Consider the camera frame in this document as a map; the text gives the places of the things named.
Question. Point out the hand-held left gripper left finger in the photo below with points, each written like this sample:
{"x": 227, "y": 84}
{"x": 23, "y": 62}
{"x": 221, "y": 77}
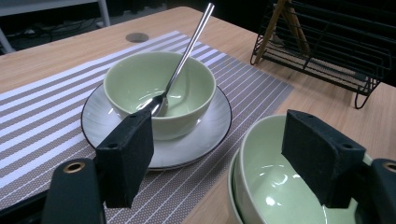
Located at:
{"x": 124, "y": 161}

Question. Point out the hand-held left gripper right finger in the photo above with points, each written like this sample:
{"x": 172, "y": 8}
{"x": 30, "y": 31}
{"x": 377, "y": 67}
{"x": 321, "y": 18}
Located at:
{"x": 323, "y": 161}

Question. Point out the metal spoon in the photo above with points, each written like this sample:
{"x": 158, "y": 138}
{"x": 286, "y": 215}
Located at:
{"x": 155, "y": 104}

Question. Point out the white plate with black rim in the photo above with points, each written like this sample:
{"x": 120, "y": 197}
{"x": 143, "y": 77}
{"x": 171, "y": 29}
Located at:
{"x": 202, "y": 133}

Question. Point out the green bowl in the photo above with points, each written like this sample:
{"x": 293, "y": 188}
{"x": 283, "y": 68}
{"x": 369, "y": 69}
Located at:
{"x": 271, "y": 174}
{"x": 137, "y": 77}
{"x": 230, "y": 199}

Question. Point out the wooden chopstick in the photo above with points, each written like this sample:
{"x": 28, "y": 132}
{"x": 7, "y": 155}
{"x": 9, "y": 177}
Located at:
{"x": 270, "y": 29}
{"x": 299, "y": 31}

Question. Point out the striped placemat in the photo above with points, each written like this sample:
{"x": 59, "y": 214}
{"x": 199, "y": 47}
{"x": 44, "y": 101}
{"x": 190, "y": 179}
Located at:
{"x": 46, "y": 124}

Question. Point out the grey round table grommet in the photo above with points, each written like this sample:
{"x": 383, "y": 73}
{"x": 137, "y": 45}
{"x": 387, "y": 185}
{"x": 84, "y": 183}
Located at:
{"x": 137, "y": 37}

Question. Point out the white metal stand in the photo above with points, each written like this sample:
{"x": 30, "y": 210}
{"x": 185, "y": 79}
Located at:
{"x": 46, "y": 6}

